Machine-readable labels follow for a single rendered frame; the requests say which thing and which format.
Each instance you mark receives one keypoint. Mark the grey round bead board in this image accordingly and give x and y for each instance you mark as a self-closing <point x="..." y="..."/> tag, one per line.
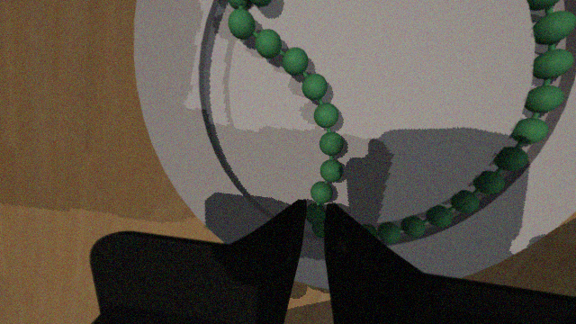
<point x="427" y="93"/>

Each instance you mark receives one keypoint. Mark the green jade bead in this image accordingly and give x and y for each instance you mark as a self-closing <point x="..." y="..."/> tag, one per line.
<point x="413" y="226"/>
<point x="439" y="216"/>
<point x="241" y="23"/>
<point x="318" y="230"/>
<point x="235" y="3"/>
<point x="295" y="61"/>
<point x="371" y="229"/>
<point x="544" y="99"/>
<point x="331" y="170"/>
<point x="261" y="3"/>
<point x="389" y="232"/>
<point x="314" y="87"/>
<point x="326" y="115"/>
<point x="511" y="159"/>
<point x="315" y="214"/>
<point x="268" y="43"/>
<point x="465" y="201"/>
<point x="331" y="143"/>
<point x="553" y="63"/>
<point x="529" y="131"/>
<point x="489" y="182"/>
<point x="321" y="192"/>
<point x="537" y="5"/>
<point x="554" y="27"/>

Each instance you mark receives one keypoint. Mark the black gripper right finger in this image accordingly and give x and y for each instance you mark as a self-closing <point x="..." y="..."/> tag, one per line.
<point x="370" y="284"/>

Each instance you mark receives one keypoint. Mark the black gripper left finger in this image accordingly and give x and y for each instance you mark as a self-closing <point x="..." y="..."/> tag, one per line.
<point x="246" y="282"/>

